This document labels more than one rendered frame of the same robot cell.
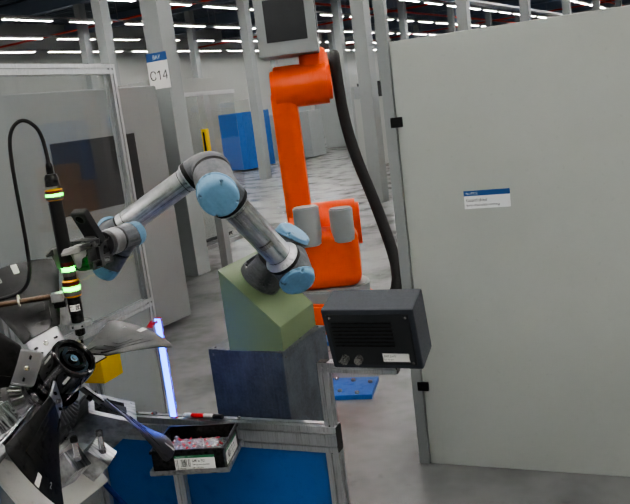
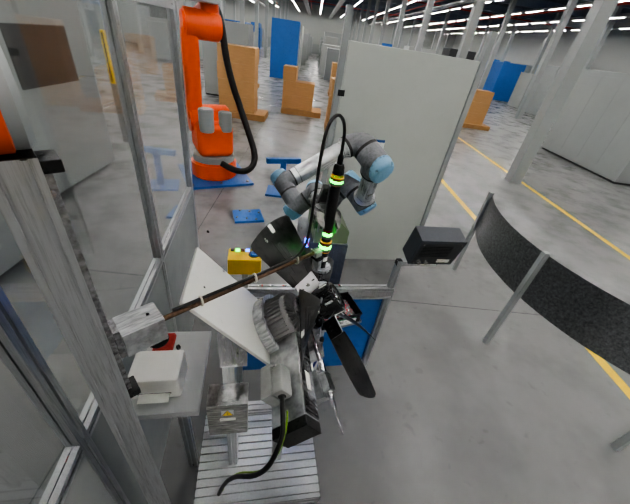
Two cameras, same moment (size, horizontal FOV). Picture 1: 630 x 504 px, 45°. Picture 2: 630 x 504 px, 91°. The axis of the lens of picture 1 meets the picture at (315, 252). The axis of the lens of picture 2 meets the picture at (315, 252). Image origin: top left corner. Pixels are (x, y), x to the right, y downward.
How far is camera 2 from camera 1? 1.76 m
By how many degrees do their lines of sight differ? 41
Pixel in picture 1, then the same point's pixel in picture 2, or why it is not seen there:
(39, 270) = (285, 227)
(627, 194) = (430, 151)
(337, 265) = (222, 144)
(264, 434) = (354, 293)
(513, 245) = not seen: hidden behind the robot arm
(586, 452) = (378, 251)
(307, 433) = (378, 291)
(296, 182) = (196, 90)
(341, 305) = (430, 238)
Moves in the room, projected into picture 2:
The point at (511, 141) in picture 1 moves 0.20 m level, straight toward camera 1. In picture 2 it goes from (393, 116) to (405, 122)
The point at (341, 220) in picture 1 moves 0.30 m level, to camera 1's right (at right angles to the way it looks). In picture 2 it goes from (227, 120) to (247, 120)
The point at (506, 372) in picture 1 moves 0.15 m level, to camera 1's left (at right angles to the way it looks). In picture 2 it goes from (357, 222) to (346, 224)
